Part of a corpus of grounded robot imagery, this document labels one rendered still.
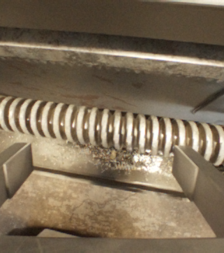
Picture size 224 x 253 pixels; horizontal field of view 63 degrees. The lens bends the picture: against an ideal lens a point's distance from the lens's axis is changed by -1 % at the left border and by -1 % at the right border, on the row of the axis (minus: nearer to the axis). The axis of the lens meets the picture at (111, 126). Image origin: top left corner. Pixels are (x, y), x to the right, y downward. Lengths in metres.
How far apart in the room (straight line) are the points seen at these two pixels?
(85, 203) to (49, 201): 0.18
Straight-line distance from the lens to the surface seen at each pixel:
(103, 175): 0.51
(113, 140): 0.18
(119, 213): 0.95
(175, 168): 0.16
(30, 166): 0.17
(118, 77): 0.25
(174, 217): 0.97
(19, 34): 0.20
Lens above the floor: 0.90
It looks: 80 degrees down
